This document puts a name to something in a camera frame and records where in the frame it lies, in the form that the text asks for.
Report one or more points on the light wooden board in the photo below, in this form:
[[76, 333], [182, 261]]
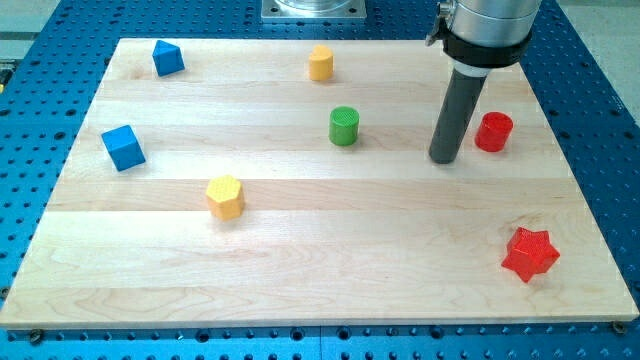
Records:
[[371, 233]]

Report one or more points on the blue triangle block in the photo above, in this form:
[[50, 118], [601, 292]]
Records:
[[167, 58]]

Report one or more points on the yellow hexagon block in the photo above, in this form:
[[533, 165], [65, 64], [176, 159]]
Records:
[[225, 197]]

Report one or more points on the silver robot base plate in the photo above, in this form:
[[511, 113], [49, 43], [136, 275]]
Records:
[[275, 10]]

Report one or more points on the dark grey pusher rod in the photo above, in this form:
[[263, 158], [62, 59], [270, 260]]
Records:
[[462, 95]]

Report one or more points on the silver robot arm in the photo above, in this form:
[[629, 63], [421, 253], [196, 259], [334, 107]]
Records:
[[479, 36]]

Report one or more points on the red star block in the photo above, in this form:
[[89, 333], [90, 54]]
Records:
[[530, 253]]

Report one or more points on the yellow heart block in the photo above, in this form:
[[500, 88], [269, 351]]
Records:
[[321, 62]]

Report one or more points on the blue cube block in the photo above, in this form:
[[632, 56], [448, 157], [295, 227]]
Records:
[[123, 147]]

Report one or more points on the red cylinder block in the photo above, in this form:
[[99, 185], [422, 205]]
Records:
[[493, 131]]

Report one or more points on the green cylinder block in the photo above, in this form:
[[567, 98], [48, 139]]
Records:
[[343, 126]]

